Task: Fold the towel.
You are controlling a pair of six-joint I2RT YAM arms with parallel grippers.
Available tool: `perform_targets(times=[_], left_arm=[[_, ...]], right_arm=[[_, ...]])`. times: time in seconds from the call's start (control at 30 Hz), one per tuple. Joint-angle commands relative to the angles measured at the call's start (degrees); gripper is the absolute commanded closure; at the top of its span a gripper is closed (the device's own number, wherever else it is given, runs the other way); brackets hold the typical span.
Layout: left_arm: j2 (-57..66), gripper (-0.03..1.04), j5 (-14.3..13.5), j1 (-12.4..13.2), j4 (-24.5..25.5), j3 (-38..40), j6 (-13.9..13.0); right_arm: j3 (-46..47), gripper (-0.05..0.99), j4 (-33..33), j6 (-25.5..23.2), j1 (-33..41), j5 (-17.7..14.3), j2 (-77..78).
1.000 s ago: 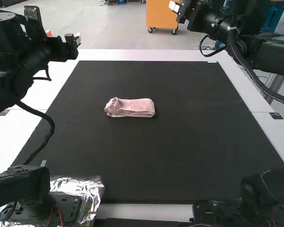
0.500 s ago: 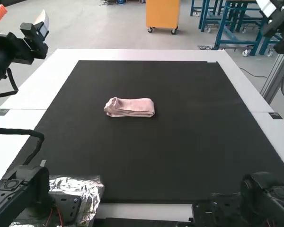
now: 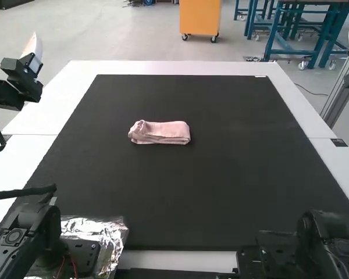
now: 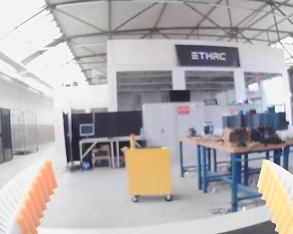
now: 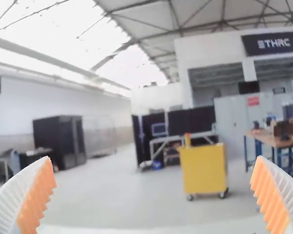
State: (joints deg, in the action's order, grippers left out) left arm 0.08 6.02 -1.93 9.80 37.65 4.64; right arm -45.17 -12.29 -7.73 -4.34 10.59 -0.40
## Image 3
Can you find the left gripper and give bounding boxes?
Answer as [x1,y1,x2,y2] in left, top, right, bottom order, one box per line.
[5,31,45,104]

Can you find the pale towel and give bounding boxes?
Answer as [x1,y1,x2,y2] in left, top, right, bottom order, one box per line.
[127,119,193,146]

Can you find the dark cabinet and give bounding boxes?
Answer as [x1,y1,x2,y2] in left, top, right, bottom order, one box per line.
[0,0,36,10]

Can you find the yellow wheeled cabinet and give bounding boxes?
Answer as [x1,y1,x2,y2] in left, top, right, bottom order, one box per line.
[179,0,222,44]

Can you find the silver foil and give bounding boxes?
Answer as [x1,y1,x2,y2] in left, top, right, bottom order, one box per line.
[59,214,130,277]

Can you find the black mat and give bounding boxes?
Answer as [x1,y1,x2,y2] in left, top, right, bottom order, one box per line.
[16,74,349,252]

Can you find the dark base panel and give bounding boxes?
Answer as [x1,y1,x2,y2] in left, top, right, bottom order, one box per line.
[234,246,270,279]

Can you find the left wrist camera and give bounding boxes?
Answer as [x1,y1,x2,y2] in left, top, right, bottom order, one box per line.
[0,57,22,81]

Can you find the aluminium frame post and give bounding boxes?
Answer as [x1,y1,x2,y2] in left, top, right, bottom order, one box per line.
[319,48,349,129]

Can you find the blue metal frame trolley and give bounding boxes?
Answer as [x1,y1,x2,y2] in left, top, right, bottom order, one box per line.
[262,0,349,71]
[233,0,277,22]
[243,0,305,42]

